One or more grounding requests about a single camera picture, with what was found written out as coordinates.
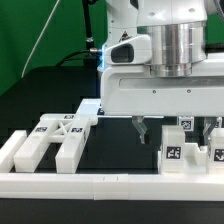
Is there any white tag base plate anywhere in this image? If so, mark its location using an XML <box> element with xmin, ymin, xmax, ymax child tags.
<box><xmin>76</xmin><ymin>98</ymin><xmax>162</xmax><ymax>119</ymax></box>

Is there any black cable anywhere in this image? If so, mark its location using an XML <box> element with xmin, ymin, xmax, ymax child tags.
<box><xmin>54</xmin><ymin>48</ymin><xmax>103</xmax><ymax>68</ymax></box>

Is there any black camera pole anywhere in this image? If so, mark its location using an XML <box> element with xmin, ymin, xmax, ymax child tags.
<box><xmin>82</xmin><ymin>0</ymin><xmax>94</xmax><ymax>49</ymax></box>

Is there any white left fence bar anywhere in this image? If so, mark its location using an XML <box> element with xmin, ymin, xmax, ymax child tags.
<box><xmin>0</xmin><ymin>130</ymin><xmax>27</xmax><ymax>173</ymax></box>

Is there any white cable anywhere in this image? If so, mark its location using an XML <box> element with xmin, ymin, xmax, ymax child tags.
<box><xmin>21</xmin><ymin>0</ymin><xmax>62</xmax><ymax>79</ymax></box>

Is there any white chair back frame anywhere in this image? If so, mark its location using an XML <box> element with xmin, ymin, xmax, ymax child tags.
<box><xmin>14</xmin><ymin>114</ymin><xmax>98</xmax><ymax>174</ymax></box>

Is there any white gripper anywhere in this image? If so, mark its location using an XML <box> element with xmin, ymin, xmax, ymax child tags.
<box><xmin>100</xmin><ymin>35</ymin><xmax>224</xmax><ymax>144</ymax></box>

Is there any white chair seat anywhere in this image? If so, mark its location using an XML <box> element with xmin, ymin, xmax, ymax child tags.
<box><xmin>158</xmin><ymin>143</ymin><xmax>209</xmax><ymax>175</ymax></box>

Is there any white chair nut cube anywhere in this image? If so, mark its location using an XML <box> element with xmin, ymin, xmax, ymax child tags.
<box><xmin>215</xmin><ymin>117</ymin><xmax>222</xmax><ymax>128</ymax></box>
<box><xmin>178</xmin><ymin>116</ymin><xmax>194</xmax><ymax>132</ymax></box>

